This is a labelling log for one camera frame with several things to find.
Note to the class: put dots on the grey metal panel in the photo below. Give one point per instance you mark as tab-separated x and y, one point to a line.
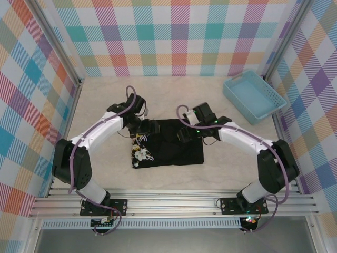
171	241

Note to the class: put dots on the aluminium side rail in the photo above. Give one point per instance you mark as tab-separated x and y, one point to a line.
68	118
283	131

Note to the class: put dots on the light blue plastic basket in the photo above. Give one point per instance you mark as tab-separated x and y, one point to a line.
250	95

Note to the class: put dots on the small circuit board with lights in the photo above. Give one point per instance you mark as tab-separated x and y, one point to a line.
250	221

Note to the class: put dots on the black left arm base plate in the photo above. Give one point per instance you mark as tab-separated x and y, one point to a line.
122	204

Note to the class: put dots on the black t-shirt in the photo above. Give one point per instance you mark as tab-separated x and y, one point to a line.
179	155

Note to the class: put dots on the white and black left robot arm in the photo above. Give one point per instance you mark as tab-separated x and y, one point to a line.
94	131

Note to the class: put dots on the aluminium mounting rail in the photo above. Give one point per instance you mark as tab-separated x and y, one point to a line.
171	204

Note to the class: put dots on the aluminium frame post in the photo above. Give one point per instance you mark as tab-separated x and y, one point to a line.
59	39
287	39

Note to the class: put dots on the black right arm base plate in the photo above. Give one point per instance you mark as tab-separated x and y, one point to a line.
227	206

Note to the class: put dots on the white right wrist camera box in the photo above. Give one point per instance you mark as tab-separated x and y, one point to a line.
190	117

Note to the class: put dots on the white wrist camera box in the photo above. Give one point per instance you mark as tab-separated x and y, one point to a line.
190	117
144	110

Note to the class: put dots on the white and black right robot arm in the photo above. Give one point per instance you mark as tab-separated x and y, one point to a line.
242	137

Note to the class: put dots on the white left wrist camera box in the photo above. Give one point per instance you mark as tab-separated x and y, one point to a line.
144	110

